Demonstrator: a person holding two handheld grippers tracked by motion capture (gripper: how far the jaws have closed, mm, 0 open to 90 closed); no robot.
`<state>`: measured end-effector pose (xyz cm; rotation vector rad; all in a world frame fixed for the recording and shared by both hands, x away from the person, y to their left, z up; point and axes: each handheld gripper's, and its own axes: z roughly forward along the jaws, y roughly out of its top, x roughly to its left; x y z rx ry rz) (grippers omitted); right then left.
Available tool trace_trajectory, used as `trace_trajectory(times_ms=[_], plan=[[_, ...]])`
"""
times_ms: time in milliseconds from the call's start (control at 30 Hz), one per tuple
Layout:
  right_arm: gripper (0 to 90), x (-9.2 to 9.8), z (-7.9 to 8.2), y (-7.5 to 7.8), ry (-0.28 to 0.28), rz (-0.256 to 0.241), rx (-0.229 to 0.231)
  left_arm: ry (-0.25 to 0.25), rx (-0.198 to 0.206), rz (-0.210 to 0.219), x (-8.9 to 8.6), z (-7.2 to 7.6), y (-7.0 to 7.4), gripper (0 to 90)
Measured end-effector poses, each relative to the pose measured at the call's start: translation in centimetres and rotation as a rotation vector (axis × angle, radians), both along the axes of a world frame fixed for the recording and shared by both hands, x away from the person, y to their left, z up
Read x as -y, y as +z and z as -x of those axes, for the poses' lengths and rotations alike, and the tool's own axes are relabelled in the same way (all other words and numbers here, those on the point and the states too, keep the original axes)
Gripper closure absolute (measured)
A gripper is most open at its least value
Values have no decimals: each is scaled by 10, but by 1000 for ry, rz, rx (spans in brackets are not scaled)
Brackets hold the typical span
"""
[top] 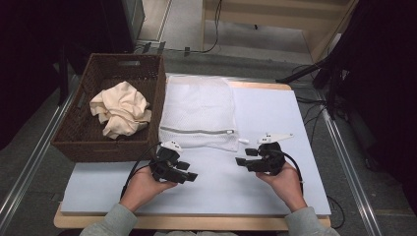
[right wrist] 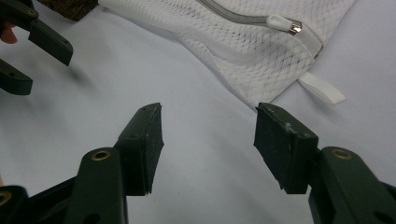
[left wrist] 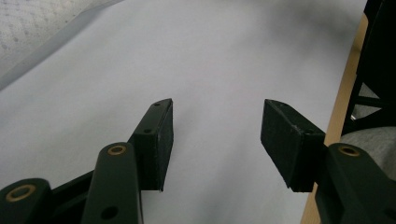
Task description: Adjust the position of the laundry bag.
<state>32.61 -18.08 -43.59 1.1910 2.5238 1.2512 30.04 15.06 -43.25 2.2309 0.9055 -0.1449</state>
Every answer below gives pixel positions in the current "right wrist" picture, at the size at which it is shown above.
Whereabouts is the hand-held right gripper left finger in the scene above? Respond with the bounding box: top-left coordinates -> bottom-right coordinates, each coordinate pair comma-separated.
113,102 -> 165,197

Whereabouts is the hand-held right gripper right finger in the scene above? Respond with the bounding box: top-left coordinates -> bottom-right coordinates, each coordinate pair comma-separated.
253,102 -> 320,195

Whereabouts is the brown wicker basket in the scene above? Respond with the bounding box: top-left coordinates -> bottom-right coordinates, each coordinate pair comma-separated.
36,0 -> 99,22

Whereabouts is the white mesh laundry bag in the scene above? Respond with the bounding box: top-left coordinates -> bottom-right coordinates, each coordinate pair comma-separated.
97,0 -> 356,108

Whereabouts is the pale blue table mat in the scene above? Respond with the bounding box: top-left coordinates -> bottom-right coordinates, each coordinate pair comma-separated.
0,0 -> 396,224

